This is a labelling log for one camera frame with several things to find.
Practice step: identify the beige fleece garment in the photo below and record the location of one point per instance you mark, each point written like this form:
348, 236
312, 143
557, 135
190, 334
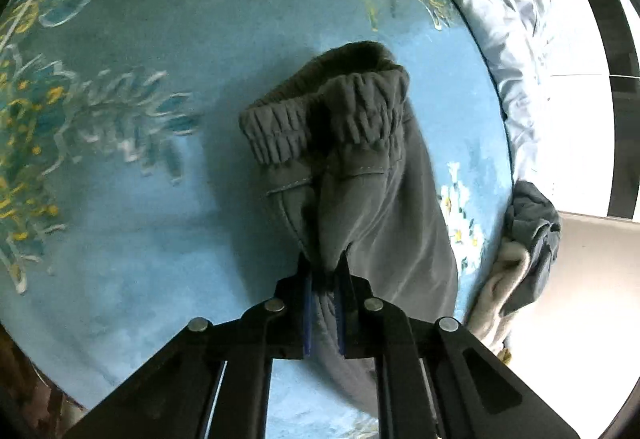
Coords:
488, 320

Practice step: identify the dark grey sweatpants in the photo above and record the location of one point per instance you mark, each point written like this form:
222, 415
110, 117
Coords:
346, 170

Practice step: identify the slate grey shirt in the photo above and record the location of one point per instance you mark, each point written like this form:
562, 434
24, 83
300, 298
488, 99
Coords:
532, 221

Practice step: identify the blue floral bed blanket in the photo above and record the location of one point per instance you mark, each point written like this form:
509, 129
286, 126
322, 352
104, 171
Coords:
131, 201

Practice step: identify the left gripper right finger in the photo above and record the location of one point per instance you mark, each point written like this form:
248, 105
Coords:
435, 380

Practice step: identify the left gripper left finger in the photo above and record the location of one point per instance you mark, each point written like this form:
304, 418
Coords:
211, 380

